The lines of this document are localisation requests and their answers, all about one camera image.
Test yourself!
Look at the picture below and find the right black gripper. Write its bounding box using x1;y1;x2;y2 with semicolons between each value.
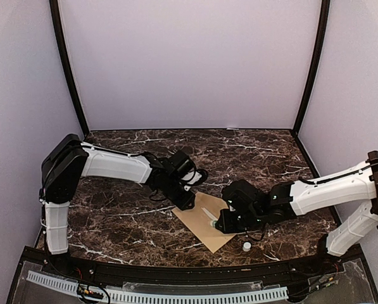
216;208;264;233

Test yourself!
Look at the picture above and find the brown kraft envelope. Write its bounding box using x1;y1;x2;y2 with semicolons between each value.
172;192;235;253

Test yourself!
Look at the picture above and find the white letter paper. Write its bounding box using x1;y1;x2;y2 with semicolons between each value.
201;207;218;221

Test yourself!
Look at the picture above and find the white glue bottle cap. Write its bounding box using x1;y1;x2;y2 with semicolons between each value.
243;242;252;252

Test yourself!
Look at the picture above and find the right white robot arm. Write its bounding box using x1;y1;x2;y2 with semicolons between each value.
214;151;378;275

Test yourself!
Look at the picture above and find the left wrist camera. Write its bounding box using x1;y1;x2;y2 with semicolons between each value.
181;169;208;191

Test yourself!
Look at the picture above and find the white slotted cable duct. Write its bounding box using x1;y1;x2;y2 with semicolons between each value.
26;270;289;303

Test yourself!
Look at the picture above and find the black front frame rail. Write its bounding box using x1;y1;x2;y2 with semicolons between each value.
23;248;344;286

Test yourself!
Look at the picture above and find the right black corner post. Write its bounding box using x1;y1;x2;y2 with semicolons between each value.
292;0;331;137

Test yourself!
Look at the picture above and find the black corner post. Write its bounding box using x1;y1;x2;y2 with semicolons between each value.
292;0;331;137
49;0;90;136

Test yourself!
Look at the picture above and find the left black corner post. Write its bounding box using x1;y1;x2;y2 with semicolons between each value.
49;0;90;136

